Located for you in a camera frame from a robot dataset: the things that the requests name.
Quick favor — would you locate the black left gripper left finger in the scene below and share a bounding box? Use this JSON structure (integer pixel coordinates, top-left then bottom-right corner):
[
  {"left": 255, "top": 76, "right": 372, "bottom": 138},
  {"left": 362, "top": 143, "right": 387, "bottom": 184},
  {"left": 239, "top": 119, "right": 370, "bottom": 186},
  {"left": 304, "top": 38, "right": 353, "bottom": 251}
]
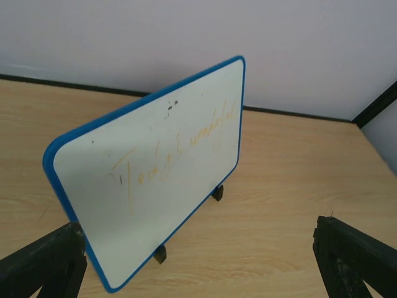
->
[{"left": 1, "top": 222, "right": 87, "bottom": 297}]

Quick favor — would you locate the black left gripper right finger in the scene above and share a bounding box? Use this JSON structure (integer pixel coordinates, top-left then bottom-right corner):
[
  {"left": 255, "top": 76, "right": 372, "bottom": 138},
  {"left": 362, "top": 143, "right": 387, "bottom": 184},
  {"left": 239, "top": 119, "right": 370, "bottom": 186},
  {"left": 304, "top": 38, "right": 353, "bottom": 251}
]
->
[{"left": 313, "top": 216, "right": 396, "bottom": 297}]

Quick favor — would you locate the blue framed whiteboard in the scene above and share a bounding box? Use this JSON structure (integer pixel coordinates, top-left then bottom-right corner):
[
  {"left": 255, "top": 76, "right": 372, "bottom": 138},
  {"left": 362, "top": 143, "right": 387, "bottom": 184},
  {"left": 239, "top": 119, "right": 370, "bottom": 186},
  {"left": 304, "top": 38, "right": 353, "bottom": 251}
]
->
[{"left": 42, "top": 56, "right": 246, "bottom": 293}]

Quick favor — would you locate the wire whiteboard stand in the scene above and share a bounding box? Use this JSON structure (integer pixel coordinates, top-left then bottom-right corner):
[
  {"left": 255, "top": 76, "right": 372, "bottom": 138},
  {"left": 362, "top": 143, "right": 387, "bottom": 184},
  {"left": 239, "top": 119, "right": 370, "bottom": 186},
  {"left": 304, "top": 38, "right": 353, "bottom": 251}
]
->
[{"left": 154, "top": 185, "right": 224, "bottom": 264}]

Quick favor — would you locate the black cage frame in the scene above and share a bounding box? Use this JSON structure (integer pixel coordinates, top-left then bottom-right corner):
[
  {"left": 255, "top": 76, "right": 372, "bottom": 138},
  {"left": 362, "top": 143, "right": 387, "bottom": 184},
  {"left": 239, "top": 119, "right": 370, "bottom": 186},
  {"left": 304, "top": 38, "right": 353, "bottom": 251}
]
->
[{"left": 1, "top": 74, "right": 396, "bottom": 129}]

